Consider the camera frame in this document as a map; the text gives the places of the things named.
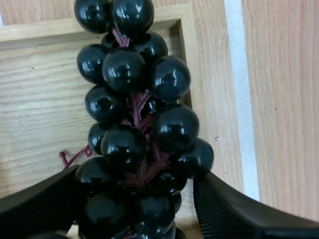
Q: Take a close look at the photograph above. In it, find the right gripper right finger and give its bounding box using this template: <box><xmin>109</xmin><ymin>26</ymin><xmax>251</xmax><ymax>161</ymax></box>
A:
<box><xmin>192</xmin><ymin>171</ymin><xmax>319</xmax><ymax>239</ymax></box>

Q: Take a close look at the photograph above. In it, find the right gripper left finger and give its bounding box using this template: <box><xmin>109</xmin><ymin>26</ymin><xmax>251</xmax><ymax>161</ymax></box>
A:
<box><xmin>0</xmin><ymin>165</ymin><xmax>83</xmax><ymax>239</ymax></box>

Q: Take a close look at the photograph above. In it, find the bunch of dark toy grapes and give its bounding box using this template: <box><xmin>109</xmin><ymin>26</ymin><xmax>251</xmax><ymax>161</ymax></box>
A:
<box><xmin>74</xmin><ymin>0</ymin><xmax>215</xmax><ymax>239</ymax></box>

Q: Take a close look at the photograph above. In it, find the shallow wooden tray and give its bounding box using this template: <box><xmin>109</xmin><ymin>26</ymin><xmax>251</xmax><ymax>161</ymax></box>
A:
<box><xmin>0</xmin><ymin>3</ymin><xmax>210</xmax><ymax>239</ymax></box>

